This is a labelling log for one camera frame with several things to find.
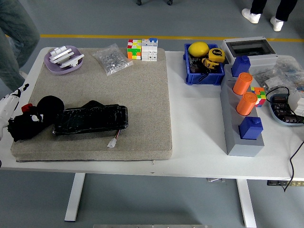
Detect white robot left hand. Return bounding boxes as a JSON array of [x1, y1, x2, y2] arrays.
[[0, 83, 44, 143]]

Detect black plastic-wrapped panel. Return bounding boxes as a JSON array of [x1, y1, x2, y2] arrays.
[[52, 100, 129, 136]]

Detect purple tray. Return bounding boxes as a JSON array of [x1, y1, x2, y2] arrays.
[[44, 45, 84, 76]]

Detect white flat plastic plate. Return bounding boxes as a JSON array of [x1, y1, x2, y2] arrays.
[[49, 48, 74, 64]]

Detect white ribbed plastic block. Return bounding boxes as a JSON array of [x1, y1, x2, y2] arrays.
[[52, 46, 72, 56]]

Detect white table leg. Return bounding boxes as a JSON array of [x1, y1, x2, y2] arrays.
[[64, 172, 86, 222], [236, 178, 257, 228]]

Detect clear bag of screws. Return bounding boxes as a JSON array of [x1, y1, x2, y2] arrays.
[[91, 43, 133, 76]]

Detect grey-brown mat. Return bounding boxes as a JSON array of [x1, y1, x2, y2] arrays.
[[10, 47, 173, 163]]

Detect large colourful puzzle cube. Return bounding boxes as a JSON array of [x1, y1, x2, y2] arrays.
[[127, 39, 143, 60]]

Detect blue plastic bin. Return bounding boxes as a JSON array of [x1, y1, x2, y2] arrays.
[[182, 43, 226, 86]]

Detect yellow lemon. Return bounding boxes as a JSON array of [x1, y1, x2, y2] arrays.
[[188, 41, 210, 57]]

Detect yellow black tool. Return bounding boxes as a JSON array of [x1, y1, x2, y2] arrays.
[[201, 58, 219, 69]]

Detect yellow black tape measure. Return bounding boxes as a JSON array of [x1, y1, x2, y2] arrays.
[[208, 47, 225, 64]]

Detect blue plastic block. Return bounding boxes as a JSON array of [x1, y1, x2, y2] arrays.
[[238, 116, 264, 141], [231, 56, 251, 78]]

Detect orange plastic cylinder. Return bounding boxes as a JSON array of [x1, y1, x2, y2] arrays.
[[232, 72, 253, 95], [236, 92, 257, 116]]

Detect grey stepped block stand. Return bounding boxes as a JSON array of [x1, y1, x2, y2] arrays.
[[219, 64, 266, 157]]

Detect small colourful puzzle cube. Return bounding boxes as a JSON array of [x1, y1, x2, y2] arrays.
[[250, 86, 266, 108]]

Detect clear bag with white label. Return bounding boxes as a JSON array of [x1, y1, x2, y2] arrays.
[[250, 67, 285, 90]]

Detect light blue tray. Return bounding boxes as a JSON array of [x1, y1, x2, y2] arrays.
[[267, 93, 304, 128]]

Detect black circuit boards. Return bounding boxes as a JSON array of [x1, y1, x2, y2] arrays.
[[271, 94, 304, 124]]

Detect black power strip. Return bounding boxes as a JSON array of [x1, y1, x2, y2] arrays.
[[266, 180, 304, 187]]

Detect clear bag of electronic parts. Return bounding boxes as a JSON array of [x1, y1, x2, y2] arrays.
[[273, 55, 304, 94]]

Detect white plastic part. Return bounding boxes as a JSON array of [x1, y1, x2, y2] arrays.
[[287, 91, 304, 117]]

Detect white long plastic bracket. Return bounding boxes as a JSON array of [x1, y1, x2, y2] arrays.
[[58, 54, 86, 70]]

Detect white connector with wires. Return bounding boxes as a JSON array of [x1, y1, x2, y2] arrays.
[[106, 130, 122, 149]]

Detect white circuit breaker blue switch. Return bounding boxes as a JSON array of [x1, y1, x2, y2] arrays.
[[141, 37, 159, 62]]

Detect black strap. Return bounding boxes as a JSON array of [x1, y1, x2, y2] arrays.
[[198, 71, 210, 83]]

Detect thin black looped cable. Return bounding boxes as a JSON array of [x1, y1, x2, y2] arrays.
[[265, 86, 291, 103]]

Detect grey electrical enclosure box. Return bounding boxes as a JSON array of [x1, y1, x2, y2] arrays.
[[220, 36, 278, 69]]

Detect black power cable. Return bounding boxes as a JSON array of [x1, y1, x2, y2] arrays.
[[283, 140, 304, 193]]

